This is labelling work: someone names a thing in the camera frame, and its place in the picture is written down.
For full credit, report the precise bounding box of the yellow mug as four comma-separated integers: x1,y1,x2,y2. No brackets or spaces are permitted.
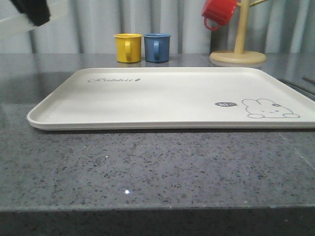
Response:
114,33,142,63

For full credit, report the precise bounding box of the silver metal fork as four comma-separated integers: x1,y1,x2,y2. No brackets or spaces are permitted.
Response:
278,79,315,95

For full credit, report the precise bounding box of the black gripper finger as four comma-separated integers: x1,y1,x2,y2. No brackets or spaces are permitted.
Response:
10,0,51,27

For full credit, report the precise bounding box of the white round plate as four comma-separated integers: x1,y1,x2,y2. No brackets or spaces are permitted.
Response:
0,0,69,40

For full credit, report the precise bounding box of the wooden mug tree stand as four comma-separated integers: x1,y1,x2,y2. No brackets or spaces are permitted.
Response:
210,0,266,64

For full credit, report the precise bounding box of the blue mug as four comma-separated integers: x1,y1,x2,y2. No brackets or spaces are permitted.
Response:
144,33,171,63

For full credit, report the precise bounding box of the red mug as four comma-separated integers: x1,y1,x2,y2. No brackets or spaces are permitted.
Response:
201,0,238,30

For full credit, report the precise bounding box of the cream rabbit serving tray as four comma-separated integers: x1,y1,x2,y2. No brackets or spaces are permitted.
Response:
27,67,315,130

